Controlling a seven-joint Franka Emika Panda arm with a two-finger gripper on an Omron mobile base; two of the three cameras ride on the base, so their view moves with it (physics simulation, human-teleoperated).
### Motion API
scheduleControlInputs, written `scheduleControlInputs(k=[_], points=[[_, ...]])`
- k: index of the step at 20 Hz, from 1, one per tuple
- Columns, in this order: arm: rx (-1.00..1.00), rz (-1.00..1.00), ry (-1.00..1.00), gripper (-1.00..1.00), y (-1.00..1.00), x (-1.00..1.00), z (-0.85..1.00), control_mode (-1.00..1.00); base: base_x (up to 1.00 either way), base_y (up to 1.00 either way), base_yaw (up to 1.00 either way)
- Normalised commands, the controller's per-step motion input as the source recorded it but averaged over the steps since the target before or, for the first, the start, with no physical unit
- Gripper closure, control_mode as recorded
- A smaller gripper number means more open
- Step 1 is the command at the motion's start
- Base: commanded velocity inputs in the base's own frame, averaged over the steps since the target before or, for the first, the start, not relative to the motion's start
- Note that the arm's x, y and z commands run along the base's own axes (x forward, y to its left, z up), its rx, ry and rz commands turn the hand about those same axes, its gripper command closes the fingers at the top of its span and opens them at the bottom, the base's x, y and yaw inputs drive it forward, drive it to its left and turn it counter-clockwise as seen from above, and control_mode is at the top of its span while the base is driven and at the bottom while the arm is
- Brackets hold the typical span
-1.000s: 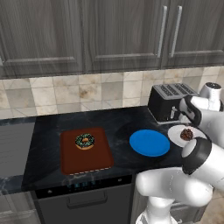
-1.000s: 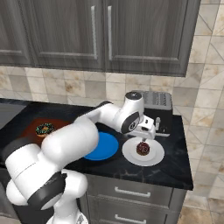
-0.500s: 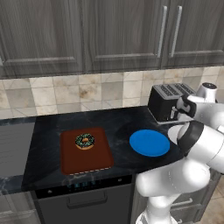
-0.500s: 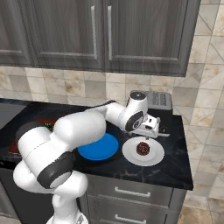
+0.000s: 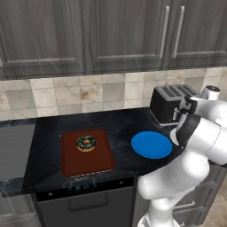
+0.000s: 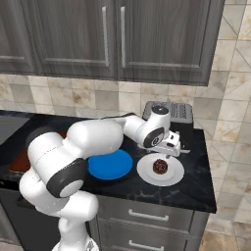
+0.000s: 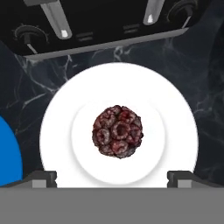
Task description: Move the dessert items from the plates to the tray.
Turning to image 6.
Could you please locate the chocolate donut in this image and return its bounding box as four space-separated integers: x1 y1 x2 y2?
152 158 169 176

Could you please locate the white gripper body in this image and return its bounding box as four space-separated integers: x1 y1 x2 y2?
146 144 182 159

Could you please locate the grey drawer front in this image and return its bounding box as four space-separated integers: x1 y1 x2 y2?
96 194 197 234
97 218 193 251

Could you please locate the dark base cabinet front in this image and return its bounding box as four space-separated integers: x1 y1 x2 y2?
0 187 63 247

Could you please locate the grey wall cupboard door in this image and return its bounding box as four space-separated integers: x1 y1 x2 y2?
0 0 39 76
116 0 226 87
25 0 120 81

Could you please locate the silver drawer handle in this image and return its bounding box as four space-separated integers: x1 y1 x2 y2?
127 239 166 251
127 209 171 223

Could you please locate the white plate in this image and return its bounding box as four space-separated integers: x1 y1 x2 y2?
135 152 185 187

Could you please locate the black and silver toaster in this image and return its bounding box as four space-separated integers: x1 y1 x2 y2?
142 100 195 154

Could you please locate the silver cupboard door handle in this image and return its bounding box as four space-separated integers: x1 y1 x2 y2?
101 6 110 68
120 6 127 69

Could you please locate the blue plate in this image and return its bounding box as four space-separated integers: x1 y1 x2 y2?
86 148 134 181

